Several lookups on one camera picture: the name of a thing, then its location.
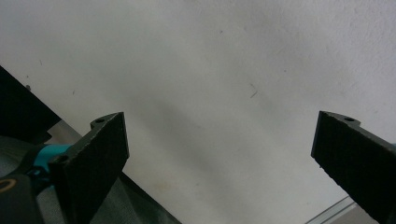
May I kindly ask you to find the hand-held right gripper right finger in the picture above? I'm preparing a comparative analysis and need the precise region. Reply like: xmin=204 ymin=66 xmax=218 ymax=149
xmin=310 ymin=110 xmax=396 ymax=224

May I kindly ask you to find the blue plastic part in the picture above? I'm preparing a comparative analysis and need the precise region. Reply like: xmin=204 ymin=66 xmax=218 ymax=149
xmin=27 ymin=143 xmax=75 ymax=191

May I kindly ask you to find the black object with orange ring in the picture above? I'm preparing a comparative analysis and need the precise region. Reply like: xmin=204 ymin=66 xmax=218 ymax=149
xmin=0 ymin=173 xmax=45 ymax=224

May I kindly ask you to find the black panel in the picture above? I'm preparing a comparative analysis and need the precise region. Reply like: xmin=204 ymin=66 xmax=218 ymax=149
xmin=0 ymin=64 xmax=63 ymax=146

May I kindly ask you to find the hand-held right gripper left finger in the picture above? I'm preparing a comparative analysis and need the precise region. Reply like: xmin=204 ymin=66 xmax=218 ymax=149
xmin=49 ymin=111 xmax=131 ymax=224

